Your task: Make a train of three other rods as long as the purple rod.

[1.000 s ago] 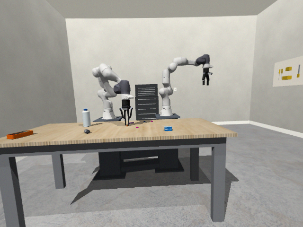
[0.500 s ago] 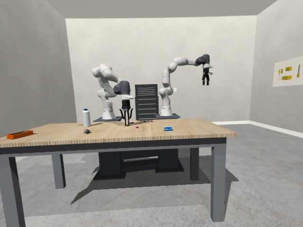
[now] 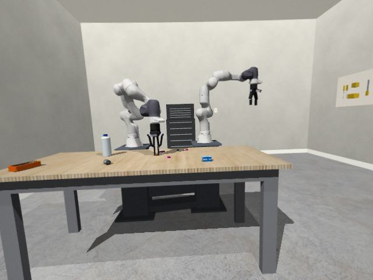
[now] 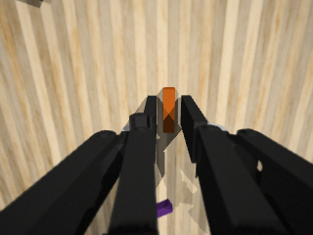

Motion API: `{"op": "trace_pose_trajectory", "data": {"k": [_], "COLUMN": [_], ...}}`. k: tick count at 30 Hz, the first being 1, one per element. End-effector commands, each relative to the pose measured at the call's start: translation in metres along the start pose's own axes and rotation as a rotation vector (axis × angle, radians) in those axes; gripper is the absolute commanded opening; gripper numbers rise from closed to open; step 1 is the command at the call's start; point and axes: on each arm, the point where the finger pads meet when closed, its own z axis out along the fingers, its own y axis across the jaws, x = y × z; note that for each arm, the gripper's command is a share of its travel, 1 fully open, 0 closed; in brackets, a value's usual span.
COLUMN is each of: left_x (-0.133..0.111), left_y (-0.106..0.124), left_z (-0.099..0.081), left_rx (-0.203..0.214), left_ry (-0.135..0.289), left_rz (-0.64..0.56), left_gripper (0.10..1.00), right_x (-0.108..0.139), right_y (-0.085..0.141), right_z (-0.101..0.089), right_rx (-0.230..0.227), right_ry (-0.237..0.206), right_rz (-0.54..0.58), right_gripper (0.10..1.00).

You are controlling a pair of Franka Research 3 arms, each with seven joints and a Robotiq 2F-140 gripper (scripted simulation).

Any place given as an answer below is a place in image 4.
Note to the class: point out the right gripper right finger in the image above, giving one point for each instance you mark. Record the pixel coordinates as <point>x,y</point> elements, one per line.
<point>234,202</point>

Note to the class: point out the orange rod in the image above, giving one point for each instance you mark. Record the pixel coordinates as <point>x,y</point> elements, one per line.
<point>168,109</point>

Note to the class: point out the purple rod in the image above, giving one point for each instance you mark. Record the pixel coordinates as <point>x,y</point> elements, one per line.
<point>164,208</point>

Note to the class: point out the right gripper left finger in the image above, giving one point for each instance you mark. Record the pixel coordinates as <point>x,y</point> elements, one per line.
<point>66,199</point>

